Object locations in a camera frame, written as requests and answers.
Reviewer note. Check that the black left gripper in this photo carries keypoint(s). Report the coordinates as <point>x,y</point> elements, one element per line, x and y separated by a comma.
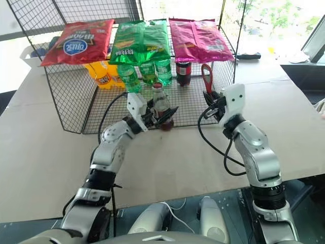
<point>148,115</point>

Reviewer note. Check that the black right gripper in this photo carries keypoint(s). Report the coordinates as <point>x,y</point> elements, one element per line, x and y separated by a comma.
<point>219,108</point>

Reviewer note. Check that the glass bottle with red cap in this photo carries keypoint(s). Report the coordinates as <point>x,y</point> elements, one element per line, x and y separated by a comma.
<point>162,104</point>

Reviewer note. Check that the red bottle opener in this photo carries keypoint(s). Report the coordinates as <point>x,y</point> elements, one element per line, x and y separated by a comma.
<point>207,76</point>

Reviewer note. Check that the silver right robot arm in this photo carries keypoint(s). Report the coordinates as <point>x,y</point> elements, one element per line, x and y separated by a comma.
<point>259,157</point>

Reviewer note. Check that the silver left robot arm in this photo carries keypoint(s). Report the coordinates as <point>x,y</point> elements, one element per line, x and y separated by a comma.
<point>111,150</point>

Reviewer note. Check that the dark cola bottle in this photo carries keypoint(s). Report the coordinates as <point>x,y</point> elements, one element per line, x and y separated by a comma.
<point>183,73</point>

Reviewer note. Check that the green soda bottle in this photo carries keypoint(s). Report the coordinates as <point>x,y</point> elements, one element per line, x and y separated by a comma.
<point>164,71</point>
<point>147,72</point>
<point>130,77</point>

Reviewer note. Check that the orange soda bottle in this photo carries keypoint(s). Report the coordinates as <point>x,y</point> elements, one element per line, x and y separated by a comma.
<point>115,76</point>
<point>100,76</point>

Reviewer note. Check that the flat black object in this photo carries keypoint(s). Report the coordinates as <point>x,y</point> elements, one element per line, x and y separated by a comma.
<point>250,56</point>

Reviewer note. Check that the magenta chip bag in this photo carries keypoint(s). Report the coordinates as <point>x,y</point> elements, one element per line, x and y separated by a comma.
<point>200,40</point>

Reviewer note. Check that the green chip bag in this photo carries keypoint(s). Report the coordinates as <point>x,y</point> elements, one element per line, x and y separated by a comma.
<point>137,40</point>

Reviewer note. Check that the small yellow object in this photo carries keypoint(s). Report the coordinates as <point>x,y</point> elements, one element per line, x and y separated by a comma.
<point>271,50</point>

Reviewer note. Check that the crumpled white object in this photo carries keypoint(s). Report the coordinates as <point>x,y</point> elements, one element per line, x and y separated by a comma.
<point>299,58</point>

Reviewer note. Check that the red chip bag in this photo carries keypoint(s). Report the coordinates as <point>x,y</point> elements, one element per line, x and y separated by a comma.
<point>76,43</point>

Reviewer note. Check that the silver rounded robot leg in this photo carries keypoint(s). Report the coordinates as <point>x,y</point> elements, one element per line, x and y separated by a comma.
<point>213,221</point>
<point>149,218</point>

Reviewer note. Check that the grey robot torso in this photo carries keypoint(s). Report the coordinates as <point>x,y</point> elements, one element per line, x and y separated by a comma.
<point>127,239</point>

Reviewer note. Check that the white plastic bin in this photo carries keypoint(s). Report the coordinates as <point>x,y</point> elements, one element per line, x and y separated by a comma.
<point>30,57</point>

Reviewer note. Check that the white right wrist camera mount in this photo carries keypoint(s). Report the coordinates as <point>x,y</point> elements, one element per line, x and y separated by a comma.
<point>234,101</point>

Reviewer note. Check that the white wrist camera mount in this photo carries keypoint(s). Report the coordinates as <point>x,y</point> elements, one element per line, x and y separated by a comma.
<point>234,101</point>
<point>135,108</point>

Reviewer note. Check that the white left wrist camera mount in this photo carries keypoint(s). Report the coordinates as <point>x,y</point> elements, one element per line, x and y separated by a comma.
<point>135,108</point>

